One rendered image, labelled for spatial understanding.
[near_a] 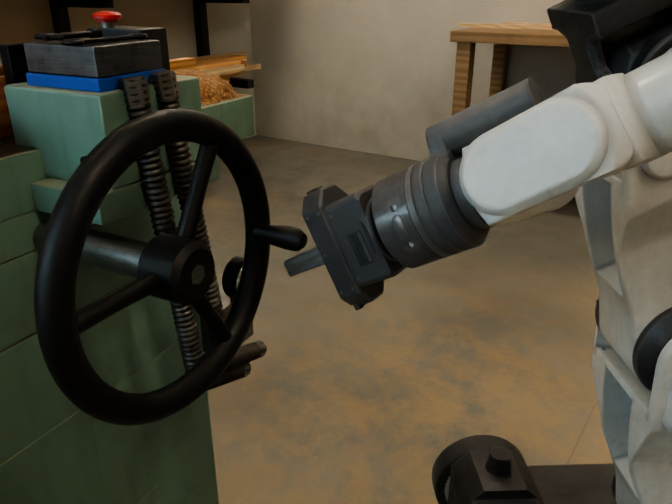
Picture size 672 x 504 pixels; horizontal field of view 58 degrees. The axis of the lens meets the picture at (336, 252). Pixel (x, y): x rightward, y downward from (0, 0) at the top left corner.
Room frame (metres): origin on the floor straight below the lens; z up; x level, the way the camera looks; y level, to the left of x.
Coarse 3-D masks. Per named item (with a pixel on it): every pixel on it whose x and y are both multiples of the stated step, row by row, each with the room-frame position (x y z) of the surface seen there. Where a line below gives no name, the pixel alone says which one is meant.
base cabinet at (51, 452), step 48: (96, 336) 0.63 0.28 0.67; (144, 336) 0.69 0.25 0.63; (0, 384) 0.52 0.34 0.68; (48, 384) 0.56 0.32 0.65; (144, 384) 0.68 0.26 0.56; (0, 432) 0.51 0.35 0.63; (48, 432) 0.55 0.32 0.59; (96, 432) 0.60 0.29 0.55; (144, 432) 0.67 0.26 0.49; (192, 432) 0.74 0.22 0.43; (0, 480) 0.49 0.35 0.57; (48, 480) 0.54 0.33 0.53; (96, 480) 0.59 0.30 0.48; (144, 480) 0.65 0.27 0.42; (192, 480) 0.73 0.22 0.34
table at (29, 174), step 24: (240, 120) 0.90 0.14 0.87; (0, 144) 0.62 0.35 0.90; (0, 168) 0.56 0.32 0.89; (24, 168) 0.58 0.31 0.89; (216, 168) 0.70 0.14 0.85; (0, 192) 0.56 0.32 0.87; (24, 192) 0.58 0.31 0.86; (48, 192) 0.57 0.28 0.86; (120, 192) 0.57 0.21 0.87; (144, 192) 0.59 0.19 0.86; (0, 216) 0.55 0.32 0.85; (96, 216) 0.54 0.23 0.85; (120, 216) 0.56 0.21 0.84
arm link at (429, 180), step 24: (504, 96) 0.49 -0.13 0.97; (528, 96) 0.48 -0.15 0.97; (456, 120) 0.51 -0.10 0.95; (480, 120) 0.50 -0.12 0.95; (504, 120) 0.49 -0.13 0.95; (432, 144) 0.51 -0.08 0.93; (456, 144) 0.51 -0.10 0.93; (432, 168) 0.49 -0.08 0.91; (456, 168) 0.49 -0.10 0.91; (432, 192) 0.47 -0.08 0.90; (456, 192) 0.47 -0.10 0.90; (576, 192) 0.51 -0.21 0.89; (432, 216) 0.47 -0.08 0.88; (456, 216) 0.47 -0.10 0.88; (480, 216) 0.47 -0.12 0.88; (504, 216) 0.45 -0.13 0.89; (528, 216) 0.49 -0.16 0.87; (432, 240) 0.47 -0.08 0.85; (456, 240) 0.47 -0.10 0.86; (480, 240) 0.48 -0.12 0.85
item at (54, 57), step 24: (24, 48) 0.62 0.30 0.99; (48, 48) 0.60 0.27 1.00; (72, 48) 0.59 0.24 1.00; (96, 48) 0.58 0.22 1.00; (120, 48) 0.60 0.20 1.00; (144, 48) 0.63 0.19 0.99; (48, 72) 0.61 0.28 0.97; (72, 72) 0.59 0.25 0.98; (96, 72) 0.58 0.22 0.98; (120, 72) 0.60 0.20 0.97; (144, 72) 0.62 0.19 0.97
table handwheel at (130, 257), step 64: (128, 128) 0.47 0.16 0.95; (192, 128) 0.53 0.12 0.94; (64, 192) 0.42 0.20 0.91; (192, 192) 0.54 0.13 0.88; (256, 192) 0.61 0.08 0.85; (64, 256) 0.40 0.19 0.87; (128, 256) 0.52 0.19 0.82; (192, 256) 0.50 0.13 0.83; (256, 256) 0.61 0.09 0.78; (64, 320) 0.39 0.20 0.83; (64, 384) 0.39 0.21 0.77; (192, 384) 0.50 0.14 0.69
